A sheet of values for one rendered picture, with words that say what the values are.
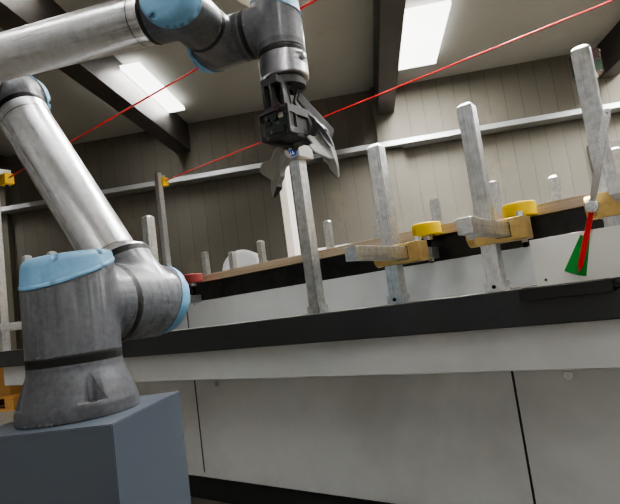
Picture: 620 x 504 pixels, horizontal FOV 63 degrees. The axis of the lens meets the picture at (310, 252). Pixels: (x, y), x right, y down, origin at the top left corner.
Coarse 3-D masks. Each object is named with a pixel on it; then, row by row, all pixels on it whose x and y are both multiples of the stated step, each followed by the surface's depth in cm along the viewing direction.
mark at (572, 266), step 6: (582, 240) 102; (576, 246) 103; (588, 246) 102; (576, 252) 103; (588, 252) 102; (570, 258) 104; (576, 258) 103; (570, 264) 104; (576, 264) 103; (564, 270) 104; (570, 270) 104; (576, 270) 103; (582, 270) 102
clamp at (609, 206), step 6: (600, 192) 101; (606, 192) 100; (588, 198) 102; (600, 198) 101; (606, 198) 100; (612, 198) 99; (600, 204) 101; (606, 204) 100; (612, 204) 99; (618, 204) 99; (600, 210) 101; (606, 210) 100; (612, 210) 99; (618, 210) 99; (594, 216) 102; (600, 216) 101; (606, 216) 100
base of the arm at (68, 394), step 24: (48, 360) 78; (72, 360) 79; (96, 360) 81; (120, 360) 86; (24, 384) 80; (48, 384) 77; (72, 384) 78; (96, 384) 79; (120, 384) 82; (24, 408) 77; (48, 408) 76; (72, 408) 76; (96, 408) 78; (120, 408) 80
